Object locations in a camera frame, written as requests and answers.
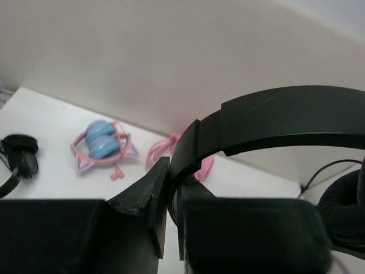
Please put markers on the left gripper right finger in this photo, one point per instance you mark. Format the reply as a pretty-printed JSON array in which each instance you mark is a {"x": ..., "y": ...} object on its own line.
[{"x": 249, "y": 235}]

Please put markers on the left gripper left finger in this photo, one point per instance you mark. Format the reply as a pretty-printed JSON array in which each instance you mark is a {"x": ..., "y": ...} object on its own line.
[{"x": 125, "y": 234}]

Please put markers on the black Panasonic wired headphones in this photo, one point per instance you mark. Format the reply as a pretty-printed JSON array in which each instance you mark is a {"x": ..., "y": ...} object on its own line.
[{"x": 283, "y": 117}]

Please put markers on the pink gaming headphones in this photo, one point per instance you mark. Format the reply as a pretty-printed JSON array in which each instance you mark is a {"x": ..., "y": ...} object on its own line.
[{"x": 166, "y": 147}]

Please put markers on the pink blue cat-ear headphones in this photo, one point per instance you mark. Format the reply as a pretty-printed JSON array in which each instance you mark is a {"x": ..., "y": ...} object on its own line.
[{"x": 103, "y": 143}]

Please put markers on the small black headphones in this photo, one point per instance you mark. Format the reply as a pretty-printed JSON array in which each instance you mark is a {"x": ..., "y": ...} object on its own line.
[{"x": 20, "y": 151}]

